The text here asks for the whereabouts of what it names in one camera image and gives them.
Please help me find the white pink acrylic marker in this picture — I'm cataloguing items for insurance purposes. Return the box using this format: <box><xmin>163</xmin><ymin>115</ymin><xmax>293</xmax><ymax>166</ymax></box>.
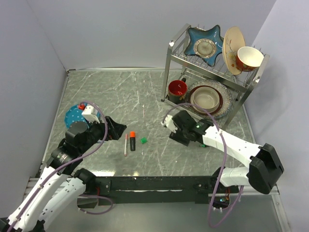
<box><xmin>124</xmin><ymin>133</ymin><xmax>128</xmax><ymax>157</ymax></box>

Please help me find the black orange highlighter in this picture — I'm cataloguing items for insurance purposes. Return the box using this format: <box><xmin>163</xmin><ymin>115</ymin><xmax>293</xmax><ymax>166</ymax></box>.
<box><xmin>129</xmin><ymin>131</ymin><xmax>136</xmax><ymax>151</ymax></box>

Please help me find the green pen cap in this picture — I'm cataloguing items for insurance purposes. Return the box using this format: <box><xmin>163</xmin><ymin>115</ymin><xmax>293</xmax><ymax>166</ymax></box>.
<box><xmin>140</xmin><ymin>137</ymin><xmax>147</xmax><ymax>144</ymax></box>

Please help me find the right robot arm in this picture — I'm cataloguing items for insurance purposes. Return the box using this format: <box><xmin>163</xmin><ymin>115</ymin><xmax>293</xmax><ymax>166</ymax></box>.
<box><xmin>162</xmin><ymin>110</ymin><xmax>284</xmax><ymax>194</ymax></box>

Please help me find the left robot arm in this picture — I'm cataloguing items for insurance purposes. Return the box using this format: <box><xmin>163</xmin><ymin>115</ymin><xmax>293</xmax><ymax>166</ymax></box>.
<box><xmin>0</xmin><ymin>116</ymin><xmax>127</xmax><ymax>232</ymax></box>

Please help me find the teal polka dot plate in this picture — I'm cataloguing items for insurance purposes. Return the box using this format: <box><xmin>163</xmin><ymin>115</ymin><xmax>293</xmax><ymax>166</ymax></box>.
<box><xmin>64</xmin><ymin>102</ymin><xmax>89</xmax><ymax>128</ymax></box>

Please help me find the beige bowl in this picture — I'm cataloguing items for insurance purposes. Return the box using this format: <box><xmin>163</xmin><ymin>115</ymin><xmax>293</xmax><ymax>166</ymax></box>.
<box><xmin>190</xmin><ymin>86</ymin><xmax>221</xmax><ymax>113</ymax></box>

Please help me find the black floral mug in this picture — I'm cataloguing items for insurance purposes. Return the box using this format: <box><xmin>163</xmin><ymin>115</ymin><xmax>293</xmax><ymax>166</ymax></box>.
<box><xmin>168</xmin><ymin>78</ymin><xmax>188</xmax><ymax>104</ymax></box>

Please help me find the steel dish rack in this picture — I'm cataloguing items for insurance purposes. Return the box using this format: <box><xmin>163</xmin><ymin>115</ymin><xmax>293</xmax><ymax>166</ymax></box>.
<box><xmin>161</xmin><ymin>24</ymin><xmax>270</xmax><ymax>129</ymax></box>

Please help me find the blue star shaped dish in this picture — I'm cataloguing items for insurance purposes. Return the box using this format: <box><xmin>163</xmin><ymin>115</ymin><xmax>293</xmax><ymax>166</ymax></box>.
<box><xmin>184</xmin><ymin>25</ymin><xmax>224</xmax><ymax>67</ymax></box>

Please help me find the red white bowl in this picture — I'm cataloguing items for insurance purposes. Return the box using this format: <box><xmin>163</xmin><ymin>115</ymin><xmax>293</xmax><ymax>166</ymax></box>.
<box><xmin>236</xmin><ymin>46</ymin><xmax>264</xmax><ymax>72</ymax></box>

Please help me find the cream floral plate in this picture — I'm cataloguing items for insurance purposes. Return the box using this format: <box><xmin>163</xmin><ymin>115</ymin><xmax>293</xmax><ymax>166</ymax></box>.
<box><xmin>222</xmin><ymin>26</ymin><xmax>246</xmax><ymax>75</ymax></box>

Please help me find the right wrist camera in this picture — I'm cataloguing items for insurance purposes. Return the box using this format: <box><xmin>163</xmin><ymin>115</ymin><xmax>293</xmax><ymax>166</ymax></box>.
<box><xmin>161</xmin><ymin>115</ymin><xmax>178</xmax><ymax>133</ymax></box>

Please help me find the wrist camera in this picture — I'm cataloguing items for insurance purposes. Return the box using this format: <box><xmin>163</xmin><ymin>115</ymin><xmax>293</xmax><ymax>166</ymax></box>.
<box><xmin>161</xmin><ymin>115</ymin><xmax>178</xmax><ymax>133</ymax></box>
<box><xmin>78</xmin><ymin>103</ymin><xmax>100</xmax><ymax>123</ymax></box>

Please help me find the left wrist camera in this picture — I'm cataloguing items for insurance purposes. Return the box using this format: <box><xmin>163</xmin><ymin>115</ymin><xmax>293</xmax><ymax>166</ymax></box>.
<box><xmin>78</xmin><ymin>103</ymin><xmax>100</xmax><ymax>123</ymax></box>

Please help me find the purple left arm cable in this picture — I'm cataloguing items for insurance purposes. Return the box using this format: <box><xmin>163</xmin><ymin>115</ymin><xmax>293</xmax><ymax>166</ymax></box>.
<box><xmin>4</xmin><ymin>101</ymin><xmax>114</xmax><ymax>232</ymax></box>

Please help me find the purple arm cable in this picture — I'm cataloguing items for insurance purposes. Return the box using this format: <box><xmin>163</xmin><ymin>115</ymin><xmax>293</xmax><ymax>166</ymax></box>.
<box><xmin>4</xmin><ymin>101</ymin><xmax>114</xmax><ymax>232</ymax></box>
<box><xmin>162</xmin><ymin>102</ymin><xmax>243</xmax><ymax>229</ymax></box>

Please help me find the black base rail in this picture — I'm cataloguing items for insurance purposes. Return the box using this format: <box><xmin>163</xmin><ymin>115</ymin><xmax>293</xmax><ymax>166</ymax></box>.
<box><xmin>72</xmin><ymin>168</ymin><xmax>242</xmax><ymax>211</ymax></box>

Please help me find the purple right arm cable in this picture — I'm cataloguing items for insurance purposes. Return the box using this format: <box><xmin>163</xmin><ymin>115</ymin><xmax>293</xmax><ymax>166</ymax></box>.
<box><xmin>162</xmin><ymin>102</ymin><xmax>243</xmax><ymax>229</ymax></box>

